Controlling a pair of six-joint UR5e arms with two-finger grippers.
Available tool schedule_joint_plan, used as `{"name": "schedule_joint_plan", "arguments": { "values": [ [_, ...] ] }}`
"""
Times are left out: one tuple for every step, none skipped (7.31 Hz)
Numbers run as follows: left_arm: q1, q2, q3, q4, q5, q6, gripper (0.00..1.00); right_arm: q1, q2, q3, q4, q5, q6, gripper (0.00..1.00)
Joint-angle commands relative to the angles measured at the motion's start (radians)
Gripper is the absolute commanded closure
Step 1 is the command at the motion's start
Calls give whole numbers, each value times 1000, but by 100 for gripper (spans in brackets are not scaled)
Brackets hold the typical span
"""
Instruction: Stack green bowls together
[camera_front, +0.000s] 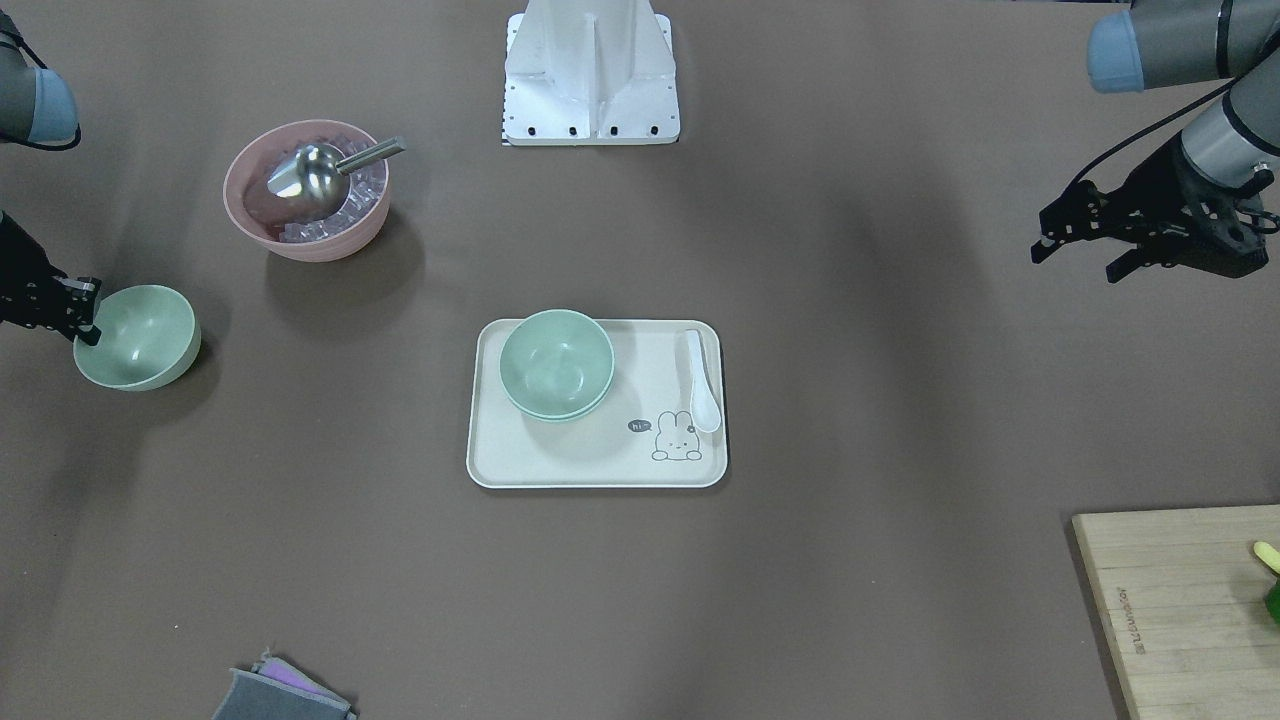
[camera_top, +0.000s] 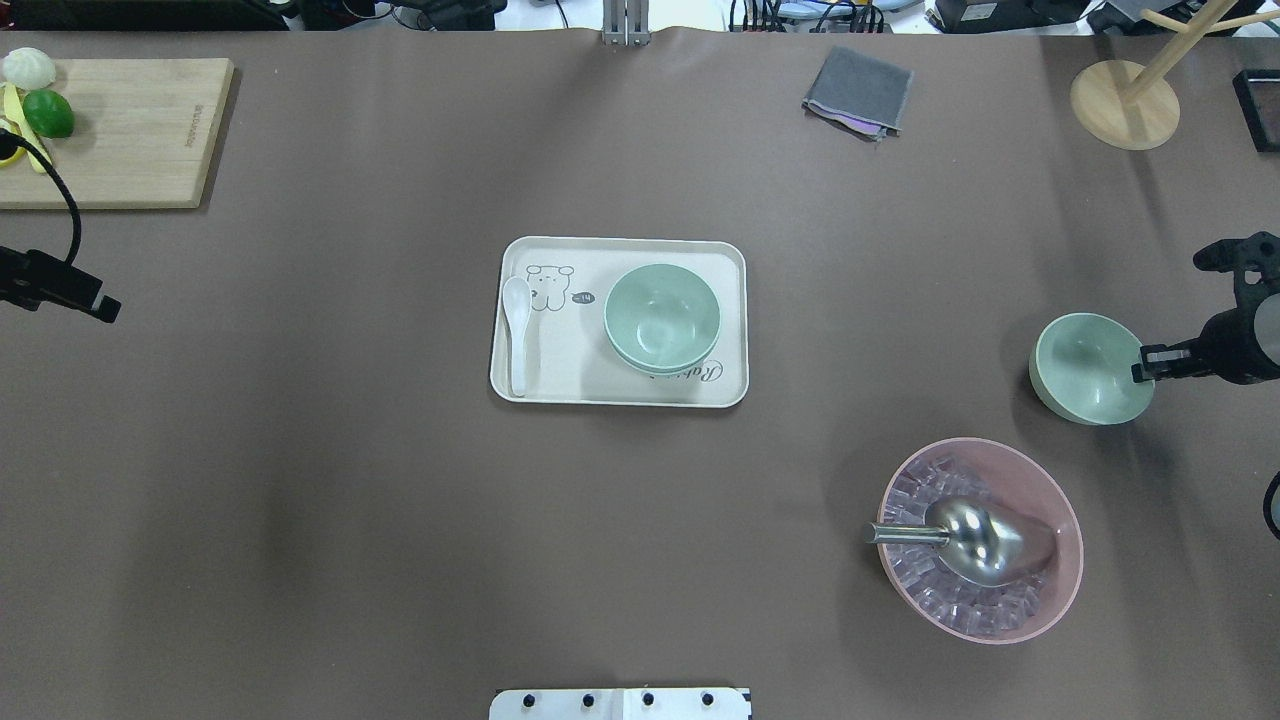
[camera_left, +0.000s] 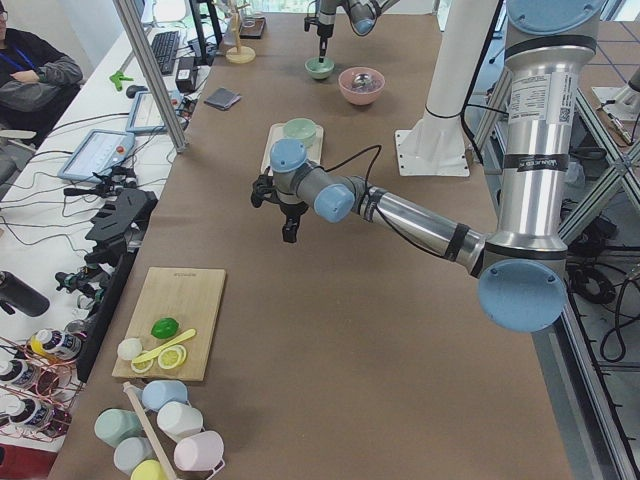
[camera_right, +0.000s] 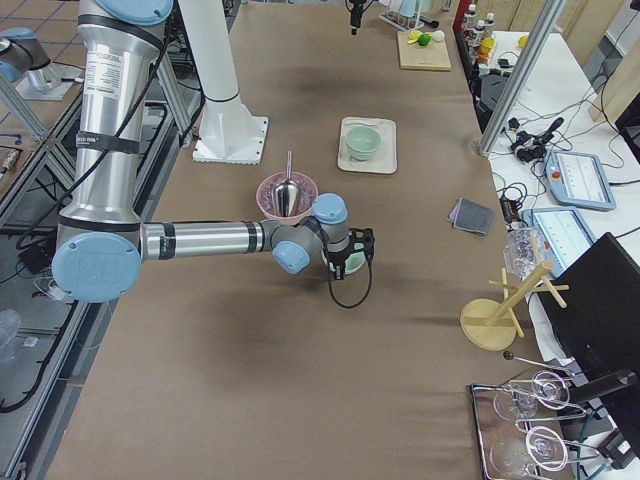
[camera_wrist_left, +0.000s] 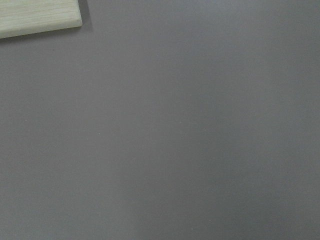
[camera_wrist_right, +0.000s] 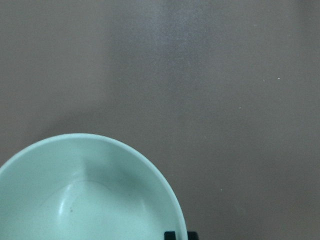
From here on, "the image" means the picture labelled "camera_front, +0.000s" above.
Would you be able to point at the green bowl on tray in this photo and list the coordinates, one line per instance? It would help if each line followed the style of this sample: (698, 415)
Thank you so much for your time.
(555, 405)

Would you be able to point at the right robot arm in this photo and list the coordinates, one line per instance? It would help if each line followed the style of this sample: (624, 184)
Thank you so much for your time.
(39, 112)

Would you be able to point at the green bowl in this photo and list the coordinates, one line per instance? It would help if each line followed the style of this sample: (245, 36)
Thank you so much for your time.
(559, 349)
(555, 405)
(150, 336)

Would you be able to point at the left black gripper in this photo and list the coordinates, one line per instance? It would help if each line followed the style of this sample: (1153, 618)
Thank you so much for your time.
(1152, 190)

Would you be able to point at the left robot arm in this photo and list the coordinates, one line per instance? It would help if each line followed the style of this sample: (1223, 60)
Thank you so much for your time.
(1158, 44)

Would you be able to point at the grey cloth stack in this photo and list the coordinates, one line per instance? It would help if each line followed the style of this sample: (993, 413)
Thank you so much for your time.
(274, 688)

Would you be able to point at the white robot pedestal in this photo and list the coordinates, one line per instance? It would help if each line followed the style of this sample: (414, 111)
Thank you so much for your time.
(590, 73)

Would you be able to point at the metal scoop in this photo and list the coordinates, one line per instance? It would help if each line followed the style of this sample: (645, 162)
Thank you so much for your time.
(319, 171)

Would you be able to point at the green lime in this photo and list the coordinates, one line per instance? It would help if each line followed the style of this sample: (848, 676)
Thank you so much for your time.
(1272, 602)

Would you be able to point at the yellow plastic knife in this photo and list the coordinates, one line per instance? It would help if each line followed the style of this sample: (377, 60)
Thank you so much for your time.
(1268, 555)

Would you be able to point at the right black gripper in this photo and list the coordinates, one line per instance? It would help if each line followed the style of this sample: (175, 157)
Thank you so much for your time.
(22, 268)

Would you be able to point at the pink bowl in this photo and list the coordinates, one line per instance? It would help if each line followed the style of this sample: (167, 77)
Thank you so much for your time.
(307, 231)

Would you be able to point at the wooden cutting board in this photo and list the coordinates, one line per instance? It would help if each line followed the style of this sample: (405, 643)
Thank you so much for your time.
(1180, 595)

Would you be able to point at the white ceramic spoon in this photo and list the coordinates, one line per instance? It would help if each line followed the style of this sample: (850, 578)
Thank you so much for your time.
(706, 414)

